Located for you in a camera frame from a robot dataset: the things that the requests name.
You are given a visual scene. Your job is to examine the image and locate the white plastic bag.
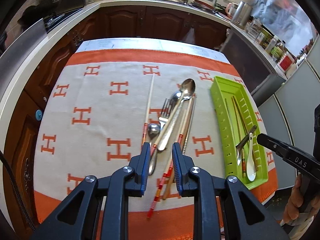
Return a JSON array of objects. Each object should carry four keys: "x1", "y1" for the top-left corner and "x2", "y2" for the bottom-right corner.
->
[{"x1": 181, "y1": 27, "x2": 198, "y2": 44}]

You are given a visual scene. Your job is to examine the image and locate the metal chopstick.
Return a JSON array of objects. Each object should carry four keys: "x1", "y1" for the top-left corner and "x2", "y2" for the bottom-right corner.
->
[{"x1": 182, "y1": 94, "x2": 198, "y2": 154}]

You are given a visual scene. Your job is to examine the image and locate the steel kitchen sink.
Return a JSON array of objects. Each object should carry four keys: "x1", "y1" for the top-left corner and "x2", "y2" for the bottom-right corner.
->
[{"x1": 142, "y1": 0, "x2": 198, "y2": 6}]

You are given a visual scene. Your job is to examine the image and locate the twisted-handle metal spoon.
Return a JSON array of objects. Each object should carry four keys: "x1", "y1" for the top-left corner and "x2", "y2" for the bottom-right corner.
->
[{"x1": 236, "y1": 125, "x2": 258, "y2": 166}]

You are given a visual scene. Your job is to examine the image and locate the red label jar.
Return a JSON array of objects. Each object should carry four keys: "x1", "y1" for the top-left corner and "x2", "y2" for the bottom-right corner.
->
[{"x1": 278, "y1": 52, "x2": 296, "y2": 72}]

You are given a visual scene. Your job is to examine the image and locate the plastic wall covering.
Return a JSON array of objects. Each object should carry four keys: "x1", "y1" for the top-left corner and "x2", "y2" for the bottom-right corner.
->
[{"x1": 250, "y1": 0, "x2": 316, "y2": 58}]

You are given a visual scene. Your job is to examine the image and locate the white ceramic spoon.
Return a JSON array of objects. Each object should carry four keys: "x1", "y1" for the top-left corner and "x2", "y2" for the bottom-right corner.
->
[{"x1": 246, "y1": 132, "x2": 258, "y2": 183}]

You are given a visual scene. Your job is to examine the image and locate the stack of dishes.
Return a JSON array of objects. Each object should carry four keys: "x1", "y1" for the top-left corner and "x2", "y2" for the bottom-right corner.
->
[{"x1": 192, "y1": 0, "x2": 216, "y2": 9}]

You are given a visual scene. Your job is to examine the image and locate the cream striped chopstick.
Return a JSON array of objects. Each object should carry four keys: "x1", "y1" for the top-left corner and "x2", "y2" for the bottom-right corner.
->
[
  {"x1": 162, "y1": 97, "x2": 194, "y2": 200},
  {"x1": 142, "y1": 74, "x2": 155, "y2": 144},
  {"x1": 147, "y1": 94, "x2": 198, "y2": 218}
]

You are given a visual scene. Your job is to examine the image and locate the steel splash guard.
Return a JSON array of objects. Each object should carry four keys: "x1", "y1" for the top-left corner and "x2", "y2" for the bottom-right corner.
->
[{"x1": 0, "y1": 17, "x2": 48, "y2": 101}]

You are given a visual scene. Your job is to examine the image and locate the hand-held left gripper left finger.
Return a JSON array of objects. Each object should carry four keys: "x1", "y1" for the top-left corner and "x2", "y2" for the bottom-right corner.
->
[{"x1": 30, "y1": 142, "x2": 152, "y2": 240}]

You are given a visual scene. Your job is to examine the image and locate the metal fork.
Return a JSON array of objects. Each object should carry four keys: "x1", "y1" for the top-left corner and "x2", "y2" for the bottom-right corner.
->
[{"x1": 158, "y1": 98, "x2": 174, "y2": 130}]

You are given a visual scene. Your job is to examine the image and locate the small metal spoon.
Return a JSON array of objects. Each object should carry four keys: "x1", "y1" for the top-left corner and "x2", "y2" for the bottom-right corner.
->
[{"x1": 147, "y1": 123, "x2": 161, "y2": 176}]

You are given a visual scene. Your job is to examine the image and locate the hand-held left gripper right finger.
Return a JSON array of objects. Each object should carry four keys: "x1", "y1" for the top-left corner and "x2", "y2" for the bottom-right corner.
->
[{"x1": 172, "y1": 142, "x2": 290, "y2": 240}]

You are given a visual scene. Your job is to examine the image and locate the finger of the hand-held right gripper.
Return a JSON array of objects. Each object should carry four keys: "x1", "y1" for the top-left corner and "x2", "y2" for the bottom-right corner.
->
[{"x1": 257, "y1": 133, "x2": 291, "y2": 159}]

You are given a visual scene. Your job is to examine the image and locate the large metal spoon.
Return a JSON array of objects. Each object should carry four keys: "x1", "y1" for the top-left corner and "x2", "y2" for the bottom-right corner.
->
[{"x1": 157, "y1": 78, "x2": 197, "y2": 151}]

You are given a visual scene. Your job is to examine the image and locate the brown wooden chopstick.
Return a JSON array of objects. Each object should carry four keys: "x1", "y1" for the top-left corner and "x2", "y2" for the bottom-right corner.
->
[{"x1": 234, "y1": 96, "x2": 259, "y2": 172}]

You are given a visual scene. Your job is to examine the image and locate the person's right hand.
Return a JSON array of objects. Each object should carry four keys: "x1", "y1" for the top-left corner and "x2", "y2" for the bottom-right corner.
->
[{"x1": 282, "y1": 174, "x2": 316, "y2": 228}]

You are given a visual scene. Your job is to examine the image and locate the green plastic utensil tray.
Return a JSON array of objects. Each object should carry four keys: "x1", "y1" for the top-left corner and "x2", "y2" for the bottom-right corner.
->
[{"x1": 209, "y1": 76, "x2": 269, "y2": 191}]

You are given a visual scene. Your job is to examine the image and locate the glass jar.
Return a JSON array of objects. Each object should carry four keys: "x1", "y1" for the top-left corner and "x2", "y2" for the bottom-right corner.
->
[{"x1": 246, "y1": 17, "x2": 262, "y2": 36}]

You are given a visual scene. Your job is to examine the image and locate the gas stove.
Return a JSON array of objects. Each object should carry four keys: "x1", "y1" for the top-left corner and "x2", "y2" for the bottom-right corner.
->
[{"x1": 44, "y1": 11, "x2": 68, "y2": 33}]

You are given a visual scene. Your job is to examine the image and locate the white kitchen countertop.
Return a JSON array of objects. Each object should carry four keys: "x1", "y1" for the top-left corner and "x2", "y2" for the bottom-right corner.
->
[{"x1": 0, "y1": 0, "x2": 288, "y2": 120}]

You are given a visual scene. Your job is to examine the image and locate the orange beige printed blanket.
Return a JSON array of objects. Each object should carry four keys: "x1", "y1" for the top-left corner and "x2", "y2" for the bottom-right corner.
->
[{"x1": 32, "y1": 48, "x2": 279, "y2": 240}]

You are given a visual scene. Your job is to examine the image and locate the grey steel appliance cabinet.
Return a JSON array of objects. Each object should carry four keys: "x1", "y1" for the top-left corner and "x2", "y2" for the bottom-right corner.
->
[{"x1": 219, "y1": 23, "x2": 287, "y2": 98}]

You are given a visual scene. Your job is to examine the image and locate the steel electric kettle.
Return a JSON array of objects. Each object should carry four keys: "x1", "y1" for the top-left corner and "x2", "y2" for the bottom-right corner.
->
[{"x1": 231, "y1": 1, "x2": 253, "y2": 29}]

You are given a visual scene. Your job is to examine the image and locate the black wok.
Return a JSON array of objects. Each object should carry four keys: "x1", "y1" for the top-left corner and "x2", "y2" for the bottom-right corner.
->
[{"x1": 21, "y1": 5, "x2": 47, "y2": 32}]

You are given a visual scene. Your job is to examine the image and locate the grey refrigerator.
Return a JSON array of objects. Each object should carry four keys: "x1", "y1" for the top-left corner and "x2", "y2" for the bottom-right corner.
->
[{"x1": 250, "y1": 32, "x2": 320, "y2": 191}]

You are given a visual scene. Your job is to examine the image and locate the black cable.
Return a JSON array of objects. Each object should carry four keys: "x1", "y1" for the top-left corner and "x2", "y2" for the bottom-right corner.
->
[{"x1": 0, "y1": 150, "x2": 36, "y2": 231}]

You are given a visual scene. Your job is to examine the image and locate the medium metal spoon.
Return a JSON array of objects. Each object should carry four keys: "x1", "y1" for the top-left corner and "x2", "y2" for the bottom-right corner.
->
[{"x1": 166, "y1": 91, "x2": 182, "y2": 118}]

